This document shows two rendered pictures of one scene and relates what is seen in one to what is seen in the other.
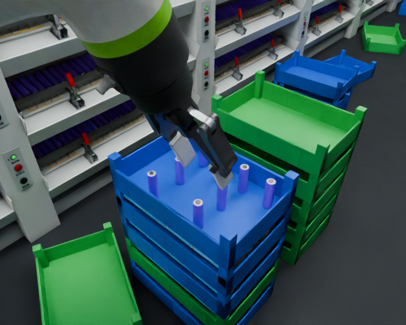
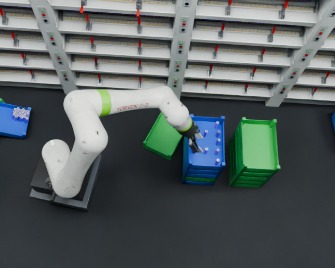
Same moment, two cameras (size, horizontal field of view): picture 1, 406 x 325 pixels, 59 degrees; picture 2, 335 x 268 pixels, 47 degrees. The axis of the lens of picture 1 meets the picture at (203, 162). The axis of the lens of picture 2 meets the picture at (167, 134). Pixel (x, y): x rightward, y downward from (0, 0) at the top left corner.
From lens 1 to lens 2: 1.62 m
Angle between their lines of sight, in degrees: 36
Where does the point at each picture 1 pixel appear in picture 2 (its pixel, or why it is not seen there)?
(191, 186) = (206, 139)
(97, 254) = not seen: hidden behind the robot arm
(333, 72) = not seen: outside the picture
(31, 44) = (202, 56)
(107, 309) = (167, 143)
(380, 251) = (262, 211)
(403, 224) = (284, 215)
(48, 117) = (195, 73)
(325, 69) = not seen: outside the picture
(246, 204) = (211, 158)
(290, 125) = (261, 148)
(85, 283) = (169, 130)
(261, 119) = (257, 136)
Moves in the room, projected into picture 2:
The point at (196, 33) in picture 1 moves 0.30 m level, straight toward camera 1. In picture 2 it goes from (285, 75) to (250, 102)
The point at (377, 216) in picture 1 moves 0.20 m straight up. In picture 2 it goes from (281, 204) to (292, 196)
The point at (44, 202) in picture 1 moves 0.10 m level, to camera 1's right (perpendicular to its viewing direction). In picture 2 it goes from (177, 93) to (187, 103)
